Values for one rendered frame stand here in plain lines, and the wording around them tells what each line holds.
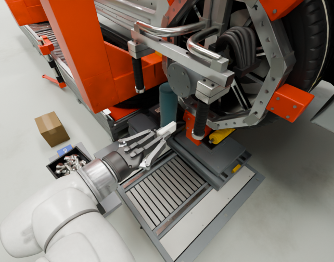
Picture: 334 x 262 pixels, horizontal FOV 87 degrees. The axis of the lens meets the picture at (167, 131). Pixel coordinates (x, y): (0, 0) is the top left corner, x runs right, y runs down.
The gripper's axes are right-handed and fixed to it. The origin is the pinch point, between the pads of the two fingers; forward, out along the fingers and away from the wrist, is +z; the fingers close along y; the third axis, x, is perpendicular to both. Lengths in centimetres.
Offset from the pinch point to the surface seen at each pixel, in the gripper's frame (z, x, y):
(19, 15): 24, -6, -247
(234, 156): 56, -55, 9
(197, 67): 10.4, 16.9, 1.0
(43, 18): 46, -12, -246
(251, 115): 29.0, -2.3, 14.4
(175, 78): 16.8, 6.9, -12.3
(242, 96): 40.8, -3.6, 5.3
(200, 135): 8.7, -3.4, 6.6
